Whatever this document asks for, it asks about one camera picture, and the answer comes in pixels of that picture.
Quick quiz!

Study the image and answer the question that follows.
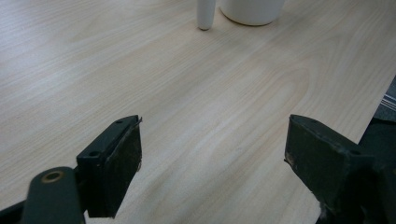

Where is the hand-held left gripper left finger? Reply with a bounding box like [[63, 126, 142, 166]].
[[76, 114, 144, 219]]

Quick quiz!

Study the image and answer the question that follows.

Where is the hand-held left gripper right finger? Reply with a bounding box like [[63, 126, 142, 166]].
[[283, 113, 380, 217]]

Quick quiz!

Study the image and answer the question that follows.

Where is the white cup with handle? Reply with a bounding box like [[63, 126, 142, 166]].
[[196, 0, 286, 32]]

